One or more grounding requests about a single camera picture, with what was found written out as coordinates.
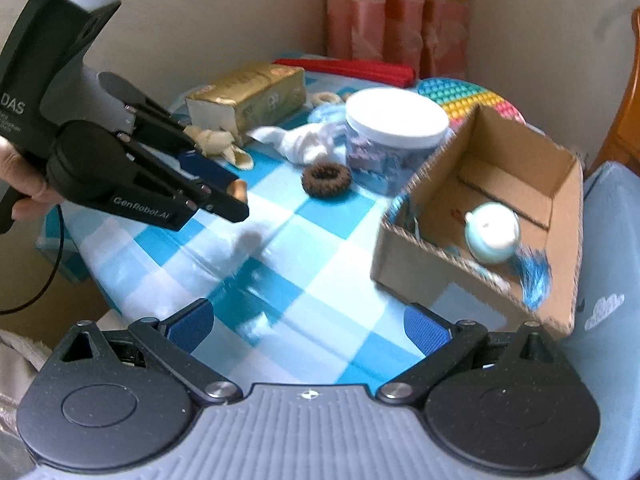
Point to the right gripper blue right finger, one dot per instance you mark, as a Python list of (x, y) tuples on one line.
[(447, 348)]

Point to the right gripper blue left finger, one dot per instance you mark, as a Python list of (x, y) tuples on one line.
[(169, 344)]

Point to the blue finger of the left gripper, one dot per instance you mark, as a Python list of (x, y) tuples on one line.
[(154, 127), (168, 197)]

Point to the beige cloth piece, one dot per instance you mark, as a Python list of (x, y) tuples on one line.
[(219, 143)]

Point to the embroidered blue sachet with tassel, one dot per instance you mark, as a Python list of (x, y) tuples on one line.
[(530, 266)]

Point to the pale blue round ball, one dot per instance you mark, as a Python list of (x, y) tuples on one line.
[(492, 233)]

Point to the white cloth glove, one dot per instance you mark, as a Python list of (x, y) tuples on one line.
[(303, 146)]

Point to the light blue face mask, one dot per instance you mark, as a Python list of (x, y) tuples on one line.
[(327, 119)]

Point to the orange foam earplug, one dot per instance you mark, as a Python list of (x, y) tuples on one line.
[(238, 190)]

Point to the person's left hand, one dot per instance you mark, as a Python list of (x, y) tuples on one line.
[(40, 197)]

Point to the gold tissue pack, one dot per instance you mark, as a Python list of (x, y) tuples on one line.
[(254, 96)]

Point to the open cardboard box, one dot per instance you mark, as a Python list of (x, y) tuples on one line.
[(489, 159)]

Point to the blue checkered tablecloth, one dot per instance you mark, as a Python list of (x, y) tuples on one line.
[(290, 286)]

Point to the blue floral bed sheet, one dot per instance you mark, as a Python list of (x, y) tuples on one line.
[(604, 347)]

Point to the clear jar with white lid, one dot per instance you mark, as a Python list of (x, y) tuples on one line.
[(390, 133)]

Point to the red folded fan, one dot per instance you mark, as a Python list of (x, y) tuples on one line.
[(401, 76)]

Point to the rainbow pop-it silicone toy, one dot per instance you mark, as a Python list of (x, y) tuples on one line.
[(458, 97)]

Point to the orange wooden headboard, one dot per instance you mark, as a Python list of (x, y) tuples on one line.
[(622, 142)]

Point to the pink gold patterned curtain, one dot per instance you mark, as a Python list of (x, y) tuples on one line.
[(428, 35)]

